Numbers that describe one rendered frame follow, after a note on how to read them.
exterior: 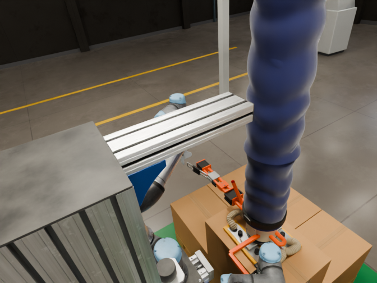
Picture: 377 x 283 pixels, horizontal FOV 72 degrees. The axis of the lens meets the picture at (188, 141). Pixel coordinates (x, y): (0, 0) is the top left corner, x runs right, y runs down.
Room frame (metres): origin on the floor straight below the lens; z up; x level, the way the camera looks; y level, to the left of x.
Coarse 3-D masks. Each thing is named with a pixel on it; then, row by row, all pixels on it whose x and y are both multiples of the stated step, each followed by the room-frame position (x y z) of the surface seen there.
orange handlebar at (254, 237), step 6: (210, 168) 1.38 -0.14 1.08; (222, 180) 1.25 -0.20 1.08; (222, 186) 1.19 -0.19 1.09; (228, 186) 1.18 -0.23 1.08; (240, 204) 1.03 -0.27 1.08; (276, 234) 0.81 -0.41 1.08; (246, 240) 0.79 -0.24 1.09; (252, 240) 0.79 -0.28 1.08; (276, 240) 0.77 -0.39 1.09; (282, 240) 0.77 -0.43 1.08; (240, 246) 0.76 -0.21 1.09; (282, 246) 0.74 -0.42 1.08; (234, 252) 0.73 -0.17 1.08; (234, 258) 0.70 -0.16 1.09; (240, 264) 0.66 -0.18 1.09; (240, 270) 0.64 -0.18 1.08
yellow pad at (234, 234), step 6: (228, 228) 0.96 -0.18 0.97; (240, 228) 0.95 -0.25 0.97; (228, 234) 0.92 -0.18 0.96; (234, 234) 0.91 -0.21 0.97; (240, 234) 0.89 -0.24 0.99; (234, 240) 0.88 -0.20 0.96; (240, 240) 0.87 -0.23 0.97; (258, 246) 0.82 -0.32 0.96; (246, 252) 0.79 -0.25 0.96; (252, 252) 0.79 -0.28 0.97; (258, 252) 0.77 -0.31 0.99; (252, 258) 0.76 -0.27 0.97; (258, 258) 0.75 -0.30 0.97
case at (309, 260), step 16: (208, 224) 1.02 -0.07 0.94; (224, 224) 1.01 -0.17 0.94; (240, 224) 0.99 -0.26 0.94; (288, 224) 0.96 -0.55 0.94; (208, 240) 1.02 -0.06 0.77; (224, 240) 0.89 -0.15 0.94; (304, 240) 0.84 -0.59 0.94; (208, 256) 1.04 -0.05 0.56; (224, 256) 0.87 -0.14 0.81; (240, 256) 0.79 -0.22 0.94; (288, 256) 0.76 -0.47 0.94; (304, 256) 0.75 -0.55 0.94; (320, 256) 0.74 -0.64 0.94; (224, 272) 0.88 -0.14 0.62; (240, 272) 0.75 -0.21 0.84; (288, 272) 0.67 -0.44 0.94; (304, 272) 0.66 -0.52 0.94; (320, 272) 0.68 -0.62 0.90
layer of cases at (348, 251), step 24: (240, 168) 1.94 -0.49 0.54; (192, 192) 1.69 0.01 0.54; (216, 192) 1.66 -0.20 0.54; (192, 216) 1.42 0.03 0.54; (288, 216) 1.31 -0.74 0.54; (312, 216) 1.29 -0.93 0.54; (192, 240) 1.26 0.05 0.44; (312, 240) 1.08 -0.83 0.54; (336, 240) 1.06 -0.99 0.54; (360, 240) 1.04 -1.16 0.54; (336, 264) 0.89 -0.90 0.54; (360, 264) 0.97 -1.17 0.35
